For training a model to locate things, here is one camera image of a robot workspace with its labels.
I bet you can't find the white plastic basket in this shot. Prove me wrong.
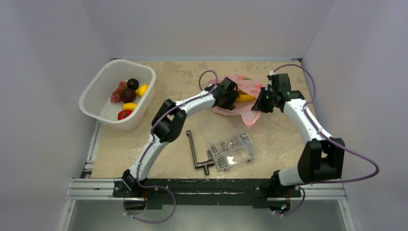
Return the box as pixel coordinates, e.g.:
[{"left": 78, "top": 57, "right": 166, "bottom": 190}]
[{"left": 79, "top": 59, "right": 156, "bottom": 131}]

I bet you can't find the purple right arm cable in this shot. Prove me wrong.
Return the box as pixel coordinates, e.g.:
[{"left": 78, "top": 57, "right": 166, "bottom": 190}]
[{"left": 268, "top": 64, "right": 381, "bottom": 218}]

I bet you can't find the dark purple fake fruit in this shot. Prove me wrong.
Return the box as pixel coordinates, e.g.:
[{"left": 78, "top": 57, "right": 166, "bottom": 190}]
[{"left": 120, "top": 88, "right": 137, "bottom": 103}]

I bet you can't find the pink plastic bag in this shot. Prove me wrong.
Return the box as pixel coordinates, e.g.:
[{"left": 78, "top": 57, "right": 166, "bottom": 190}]
[{"left": 212, "top": 74, "right": 264, "bottom": 128}]

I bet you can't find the red fake tomato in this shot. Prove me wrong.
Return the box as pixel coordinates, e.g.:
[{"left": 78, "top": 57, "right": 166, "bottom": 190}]
[{"left": 117, "top": 109, "right": 133, "bottom": 120}]

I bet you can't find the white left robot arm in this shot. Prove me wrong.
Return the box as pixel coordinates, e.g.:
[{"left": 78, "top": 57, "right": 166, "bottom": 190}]
[{"left": 118, "top": 77, "right": 239, "bottom": 197}]

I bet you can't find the black metal crank tool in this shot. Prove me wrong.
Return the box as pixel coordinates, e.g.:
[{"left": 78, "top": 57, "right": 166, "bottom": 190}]
[{"left": 186, "top": 130, "right": 214, "bottom": 176}]

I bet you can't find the red fake grape bunch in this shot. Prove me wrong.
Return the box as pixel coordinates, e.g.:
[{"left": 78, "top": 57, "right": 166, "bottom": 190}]
[{"left": 110, "top": 81, "right": 127, "bottom": 103}]

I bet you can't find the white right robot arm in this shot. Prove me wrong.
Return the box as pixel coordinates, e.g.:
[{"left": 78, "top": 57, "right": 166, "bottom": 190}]
[{"left": 252, "top": 72, "right": 344, "bottom": 196}]

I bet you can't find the yellow fake banana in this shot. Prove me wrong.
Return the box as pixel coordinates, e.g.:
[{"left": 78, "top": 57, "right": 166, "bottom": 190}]
[{"left": 236, "top": 90, "right": 256, "bottom": 103}]

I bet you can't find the clear plastic screw box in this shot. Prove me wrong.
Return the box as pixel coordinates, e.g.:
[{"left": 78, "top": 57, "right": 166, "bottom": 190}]
[{"left": 199, "top": 115, "right": 258, "bottom": 171}]

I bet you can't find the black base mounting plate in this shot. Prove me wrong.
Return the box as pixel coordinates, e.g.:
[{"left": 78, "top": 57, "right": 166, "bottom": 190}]
[{"left": 113, "top": 179, "right": 301, "bottom": 209}]

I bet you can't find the yellow fake lemon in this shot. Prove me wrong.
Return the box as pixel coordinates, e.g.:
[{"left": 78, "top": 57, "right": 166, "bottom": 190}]
[{"left": 135, "top": 85, "right": 149, "bottom": 97}]

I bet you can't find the dark brown fake fruit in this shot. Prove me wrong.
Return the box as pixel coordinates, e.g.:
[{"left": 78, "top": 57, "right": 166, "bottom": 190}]
[{"left": 127, "top": 78, "right": 140, "bottom": 90}]

